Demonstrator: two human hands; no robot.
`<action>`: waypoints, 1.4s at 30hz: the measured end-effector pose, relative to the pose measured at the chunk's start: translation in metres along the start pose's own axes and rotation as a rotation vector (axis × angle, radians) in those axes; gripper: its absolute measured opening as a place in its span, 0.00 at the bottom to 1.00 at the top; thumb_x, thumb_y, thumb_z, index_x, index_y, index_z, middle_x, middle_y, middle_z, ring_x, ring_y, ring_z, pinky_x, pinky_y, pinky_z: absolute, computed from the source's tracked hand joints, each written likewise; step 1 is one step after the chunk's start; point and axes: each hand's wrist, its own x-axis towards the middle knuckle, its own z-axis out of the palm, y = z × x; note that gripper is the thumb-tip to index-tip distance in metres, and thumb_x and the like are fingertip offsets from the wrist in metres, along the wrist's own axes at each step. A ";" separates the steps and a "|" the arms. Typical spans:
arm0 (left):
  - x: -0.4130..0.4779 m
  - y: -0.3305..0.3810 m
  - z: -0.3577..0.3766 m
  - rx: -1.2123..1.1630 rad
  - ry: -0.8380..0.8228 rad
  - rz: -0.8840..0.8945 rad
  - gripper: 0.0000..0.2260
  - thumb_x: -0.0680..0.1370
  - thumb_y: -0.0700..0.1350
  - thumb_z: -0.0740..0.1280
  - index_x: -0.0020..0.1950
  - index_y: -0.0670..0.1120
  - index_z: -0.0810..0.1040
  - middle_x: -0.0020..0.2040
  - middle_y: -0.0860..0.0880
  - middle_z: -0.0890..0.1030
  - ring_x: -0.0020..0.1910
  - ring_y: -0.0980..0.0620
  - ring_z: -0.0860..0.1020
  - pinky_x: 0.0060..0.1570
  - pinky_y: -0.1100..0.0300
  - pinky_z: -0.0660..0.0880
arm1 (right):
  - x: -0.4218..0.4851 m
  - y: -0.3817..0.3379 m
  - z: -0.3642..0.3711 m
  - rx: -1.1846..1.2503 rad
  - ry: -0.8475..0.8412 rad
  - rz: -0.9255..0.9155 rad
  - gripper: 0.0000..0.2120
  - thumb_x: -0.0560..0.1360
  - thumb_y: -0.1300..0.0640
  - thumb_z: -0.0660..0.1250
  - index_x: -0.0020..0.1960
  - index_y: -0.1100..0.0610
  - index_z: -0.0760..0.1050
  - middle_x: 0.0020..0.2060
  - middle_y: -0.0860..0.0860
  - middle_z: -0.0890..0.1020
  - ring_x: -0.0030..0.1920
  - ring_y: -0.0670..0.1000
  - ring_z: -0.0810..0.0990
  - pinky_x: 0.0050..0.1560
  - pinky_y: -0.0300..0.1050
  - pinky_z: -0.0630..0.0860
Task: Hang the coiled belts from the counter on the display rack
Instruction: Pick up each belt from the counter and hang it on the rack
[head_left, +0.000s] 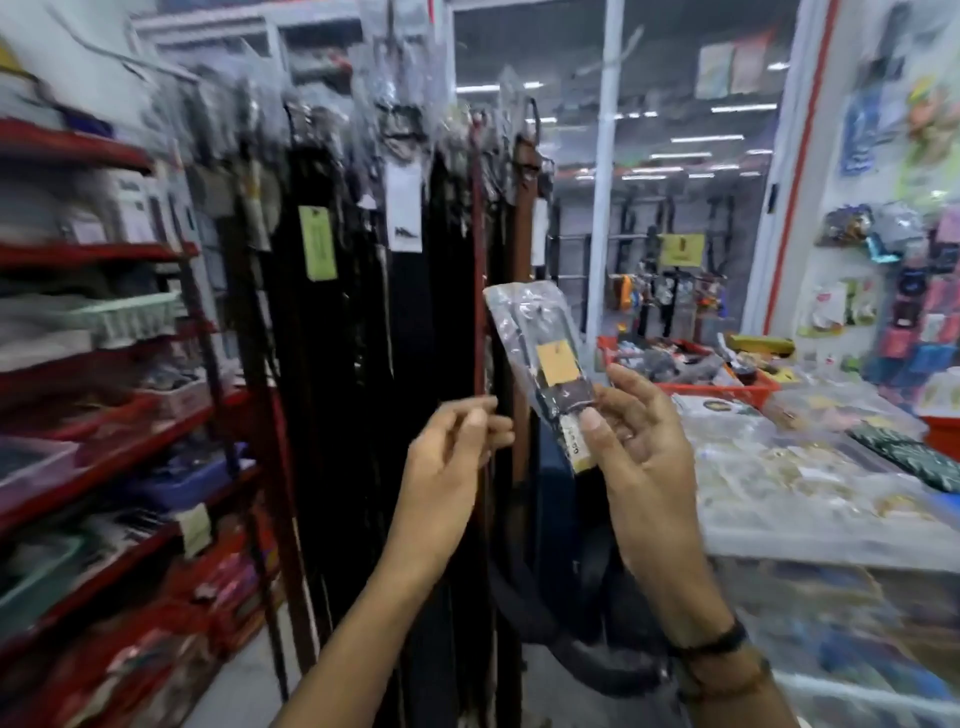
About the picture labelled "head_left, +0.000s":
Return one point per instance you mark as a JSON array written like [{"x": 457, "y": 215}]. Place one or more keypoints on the person's right hand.
[{"x": 652, "y": 487}]

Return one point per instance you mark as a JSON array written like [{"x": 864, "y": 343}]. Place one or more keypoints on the person's left hand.
[{"x": 439, "y": 487}]

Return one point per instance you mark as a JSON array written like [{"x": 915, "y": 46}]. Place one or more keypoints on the black wristband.
[{"x": 712, "y": 642}]

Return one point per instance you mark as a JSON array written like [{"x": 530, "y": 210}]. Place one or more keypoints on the mint green plastic basket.
[{"x": 124, "y": 318}]

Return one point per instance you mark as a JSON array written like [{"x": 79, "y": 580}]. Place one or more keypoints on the person's right thumb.
[{"x": 598, "y": 444}]

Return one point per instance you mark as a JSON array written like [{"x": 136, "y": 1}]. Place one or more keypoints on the green patterned cloth item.
[{"x": 911, "y": 454}]

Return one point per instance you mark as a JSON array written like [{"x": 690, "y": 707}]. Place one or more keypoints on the green paper tag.
[{"x": 318, "y": 243}]

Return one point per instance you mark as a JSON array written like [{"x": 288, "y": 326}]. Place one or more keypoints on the red plastic tray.
[{"x": 701, "y": 379}]

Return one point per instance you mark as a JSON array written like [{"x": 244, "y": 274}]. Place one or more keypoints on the red metal shelf rack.
[{"x": 90, "y": 420}]

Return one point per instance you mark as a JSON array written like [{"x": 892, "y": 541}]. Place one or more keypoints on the glass display counter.
[{"x": 847, "y": 637}]

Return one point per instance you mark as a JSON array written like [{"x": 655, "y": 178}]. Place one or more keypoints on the person's right forearm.
[{"x": 731, "y": 694}]

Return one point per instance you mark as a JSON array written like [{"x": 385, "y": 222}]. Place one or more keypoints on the person's left thumb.
[{"x": 495, "y": 442}]

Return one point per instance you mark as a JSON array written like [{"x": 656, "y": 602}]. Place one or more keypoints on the thin red hanging belt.
[{"x": 479, "y": 262}]

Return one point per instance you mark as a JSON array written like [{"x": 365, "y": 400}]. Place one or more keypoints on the yellow flat box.
[{"x": 761, "y": 344}]

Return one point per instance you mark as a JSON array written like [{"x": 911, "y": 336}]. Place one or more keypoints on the rack of hanging goods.
[{"x": 667, "y": 300}]

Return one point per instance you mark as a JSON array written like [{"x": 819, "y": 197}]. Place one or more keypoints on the yellow sign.
[{"x": 682, "y": 250}]

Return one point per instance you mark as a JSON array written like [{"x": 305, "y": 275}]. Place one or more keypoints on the white pillar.
[{"x": 604, "y": 180}]

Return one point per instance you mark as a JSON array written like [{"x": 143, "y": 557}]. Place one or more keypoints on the row of ceiling light tubes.
[{"x": 660, "y": 142}]

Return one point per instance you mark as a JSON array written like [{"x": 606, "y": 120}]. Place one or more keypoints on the person's left forearm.
[{"x": 352, "y": 652}]

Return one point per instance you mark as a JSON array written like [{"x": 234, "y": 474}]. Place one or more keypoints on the red plastic bin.
[{"x": 943, "y": 436}]

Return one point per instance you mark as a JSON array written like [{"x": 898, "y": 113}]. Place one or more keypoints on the blue plastic basket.
[{"x": 184, "y": 486}]

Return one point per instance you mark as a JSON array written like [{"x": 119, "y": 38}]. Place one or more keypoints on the row of hanging dark belts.
[{"x": 352, "y": 337}]

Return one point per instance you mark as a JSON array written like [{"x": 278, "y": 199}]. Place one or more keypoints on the wall of hanging packets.
[{"x": 892, "y": 247}]

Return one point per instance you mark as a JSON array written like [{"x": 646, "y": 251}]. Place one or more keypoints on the white paper tag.
[{"x": 403, "y": 207}]

